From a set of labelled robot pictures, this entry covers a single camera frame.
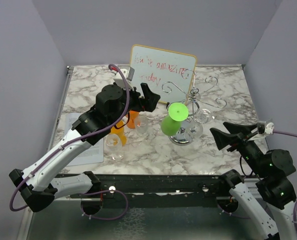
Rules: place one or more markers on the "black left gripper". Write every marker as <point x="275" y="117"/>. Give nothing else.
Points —
<point x="151" y="99"/>

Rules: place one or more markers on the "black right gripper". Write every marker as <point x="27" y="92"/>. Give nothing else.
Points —
<point x="239" y="130"/>

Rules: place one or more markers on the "orange wine glass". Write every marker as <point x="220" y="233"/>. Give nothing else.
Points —
<point x="131" y="116"/>

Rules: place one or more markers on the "green wine glass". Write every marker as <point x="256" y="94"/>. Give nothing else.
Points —
<point x="177" y="113"/>

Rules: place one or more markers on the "clear wine glass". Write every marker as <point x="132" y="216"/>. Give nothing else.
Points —
<point x="114" y="146"/>
<point x="198" y="119"/>
<point x="141" y="125"/>

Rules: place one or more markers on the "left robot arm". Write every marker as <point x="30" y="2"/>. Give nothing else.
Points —
<point x="39" y="185"/>

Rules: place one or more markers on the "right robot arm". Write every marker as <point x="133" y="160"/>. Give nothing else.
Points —
<point x="272" y="168"/>

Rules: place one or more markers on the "clear wine glass back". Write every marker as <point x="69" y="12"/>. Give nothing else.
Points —
<point x="141" y="125"/>

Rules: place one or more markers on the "yellow-orange wine glass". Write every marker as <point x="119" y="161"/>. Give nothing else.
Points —
<point x="119" y="131"/>

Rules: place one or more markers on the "chrome wine glass rack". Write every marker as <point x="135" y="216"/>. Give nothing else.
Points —
<point x="192" y="100"/>

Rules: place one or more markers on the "clear wine glass front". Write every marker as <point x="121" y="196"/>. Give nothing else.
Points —
<point x="114" y="146"/>

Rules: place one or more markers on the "yellow framed whiteboard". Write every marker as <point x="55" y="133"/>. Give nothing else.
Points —
<point x="167" y="73"/>

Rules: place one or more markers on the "printed paper sheet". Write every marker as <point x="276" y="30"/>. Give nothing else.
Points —
<point x="93" y="155"/>

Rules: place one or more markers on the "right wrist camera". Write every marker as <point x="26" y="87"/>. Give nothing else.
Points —
<point x="263" y="129"/>

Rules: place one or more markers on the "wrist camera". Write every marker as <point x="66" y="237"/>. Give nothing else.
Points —
<point x="128" y="74"/>
<point x="263" y="129"/>

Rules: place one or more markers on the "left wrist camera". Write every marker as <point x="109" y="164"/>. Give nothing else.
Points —
<point x="128" y="74"/>

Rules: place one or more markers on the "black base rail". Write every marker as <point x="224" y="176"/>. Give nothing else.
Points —
<point x="159" y="191"/>

